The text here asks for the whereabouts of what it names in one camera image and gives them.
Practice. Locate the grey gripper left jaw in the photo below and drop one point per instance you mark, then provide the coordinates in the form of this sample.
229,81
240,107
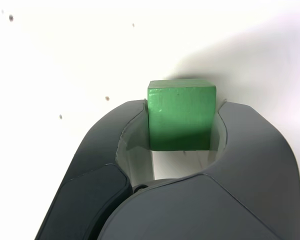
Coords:
95,162

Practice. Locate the green cube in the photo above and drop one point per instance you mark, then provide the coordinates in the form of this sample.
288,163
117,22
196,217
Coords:
181,117

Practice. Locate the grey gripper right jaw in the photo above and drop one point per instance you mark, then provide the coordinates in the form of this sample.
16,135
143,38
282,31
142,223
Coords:
240,187

